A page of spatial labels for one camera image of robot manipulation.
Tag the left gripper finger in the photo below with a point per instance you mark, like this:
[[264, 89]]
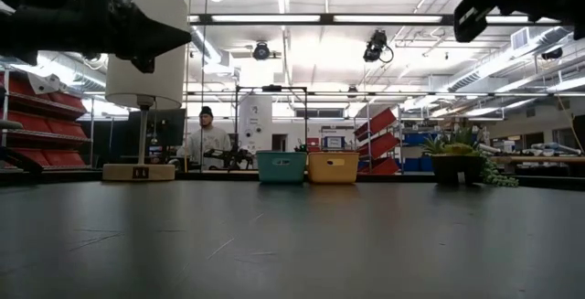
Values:
[[155, 38]]

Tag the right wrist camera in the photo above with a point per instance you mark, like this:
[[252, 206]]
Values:
[[471, 22]]

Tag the black ceiling spotlight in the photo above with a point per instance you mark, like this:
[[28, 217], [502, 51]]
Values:
[[261, 51]]

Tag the white shade table lamp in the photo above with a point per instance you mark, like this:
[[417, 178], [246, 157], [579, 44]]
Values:
[[146, 79]]

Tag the black metal frame stand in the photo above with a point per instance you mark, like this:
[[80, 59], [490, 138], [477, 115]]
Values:
[[272, 88]]

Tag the black hanging camera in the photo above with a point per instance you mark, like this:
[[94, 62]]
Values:
[[375, 45]]

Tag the person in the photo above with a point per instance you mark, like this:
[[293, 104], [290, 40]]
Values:
[[208, 141]]

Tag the background black robot arm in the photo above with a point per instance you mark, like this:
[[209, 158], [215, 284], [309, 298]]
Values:
[[228, 155]]

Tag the teal plastic bin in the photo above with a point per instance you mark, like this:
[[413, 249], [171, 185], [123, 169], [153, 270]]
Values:
[[281, 168]]

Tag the tilted red bin rack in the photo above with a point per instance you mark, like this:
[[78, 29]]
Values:
[[377, 143]]

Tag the long wooden table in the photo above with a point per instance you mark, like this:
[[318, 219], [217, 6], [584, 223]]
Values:
[[539, 158]]

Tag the black background monitor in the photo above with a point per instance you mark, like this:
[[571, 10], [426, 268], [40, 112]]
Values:
[[164, 127]]

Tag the yellow plastic bin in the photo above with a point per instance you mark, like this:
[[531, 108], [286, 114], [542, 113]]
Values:
[[333, 171]]

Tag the black overhead frame beam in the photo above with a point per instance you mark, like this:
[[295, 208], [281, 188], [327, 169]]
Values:
[[326, 18]]

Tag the blue and white sign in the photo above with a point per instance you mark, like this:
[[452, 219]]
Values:
[[333, 142]]

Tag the blue storage bins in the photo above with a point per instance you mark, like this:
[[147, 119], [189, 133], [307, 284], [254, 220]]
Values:
[[413, 164]]

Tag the white cylindrical tank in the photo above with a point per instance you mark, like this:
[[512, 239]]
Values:
[[256, 120]]

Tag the potted succulent plant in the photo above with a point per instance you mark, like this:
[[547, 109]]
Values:
[[457, 162]]

